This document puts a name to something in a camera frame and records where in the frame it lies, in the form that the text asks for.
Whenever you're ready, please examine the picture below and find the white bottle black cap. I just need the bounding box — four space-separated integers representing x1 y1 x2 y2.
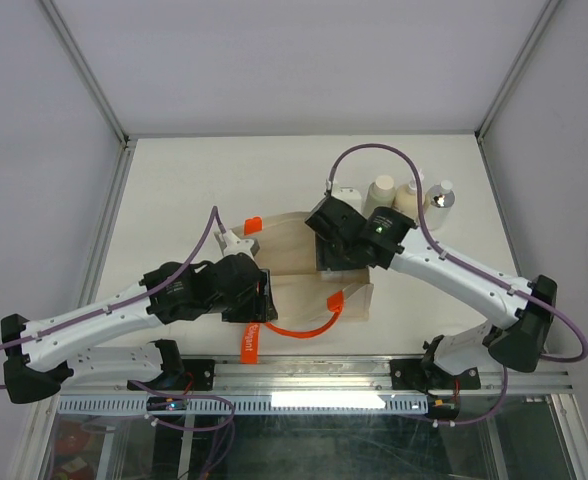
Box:
320 270 345 282

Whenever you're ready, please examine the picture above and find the beige canvas tote bag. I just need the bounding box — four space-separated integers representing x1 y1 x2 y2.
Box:
236 209 375 366

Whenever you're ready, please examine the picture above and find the cream pump lotion bottle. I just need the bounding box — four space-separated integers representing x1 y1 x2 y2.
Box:
392 178 425 222

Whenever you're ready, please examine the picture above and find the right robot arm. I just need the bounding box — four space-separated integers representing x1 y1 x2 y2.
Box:
305 196 557 393

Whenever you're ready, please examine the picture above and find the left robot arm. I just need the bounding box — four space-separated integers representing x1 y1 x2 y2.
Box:
1 253 278 404

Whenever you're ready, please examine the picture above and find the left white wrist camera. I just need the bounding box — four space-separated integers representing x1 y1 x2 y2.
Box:
214 230 260 259

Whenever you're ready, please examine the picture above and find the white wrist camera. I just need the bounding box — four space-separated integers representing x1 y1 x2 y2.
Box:
326 180 362 210
214 230 260 259

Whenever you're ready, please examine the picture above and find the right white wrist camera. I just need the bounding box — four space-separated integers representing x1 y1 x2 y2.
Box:
326 180 362 210

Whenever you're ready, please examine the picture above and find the aluminium mounting rail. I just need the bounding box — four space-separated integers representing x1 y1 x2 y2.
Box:
123 352 573 394

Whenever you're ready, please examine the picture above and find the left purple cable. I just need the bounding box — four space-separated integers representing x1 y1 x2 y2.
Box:
0 205 225 391

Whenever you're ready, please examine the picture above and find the purple cable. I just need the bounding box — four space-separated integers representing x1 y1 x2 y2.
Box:
326 143 588 426
0 205 225 391

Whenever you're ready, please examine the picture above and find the white slotted cable duct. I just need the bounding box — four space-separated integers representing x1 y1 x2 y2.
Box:
58 392 428 417

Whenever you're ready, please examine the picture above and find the left aluminium frame post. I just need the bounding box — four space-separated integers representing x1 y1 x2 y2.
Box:
37 1 136 307

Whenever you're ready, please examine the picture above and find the aluminium frame post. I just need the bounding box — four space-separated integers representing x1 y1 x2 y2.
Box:
37 1 136 307
475 0 564 145

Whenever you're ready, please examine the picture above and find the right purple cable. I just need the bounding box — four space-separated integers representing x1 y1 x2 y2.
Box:
326 143 588 426

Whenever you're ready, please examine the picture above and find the right aluminium frame post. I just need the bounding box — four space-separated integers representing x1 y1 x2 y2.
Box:
475 0 564 145

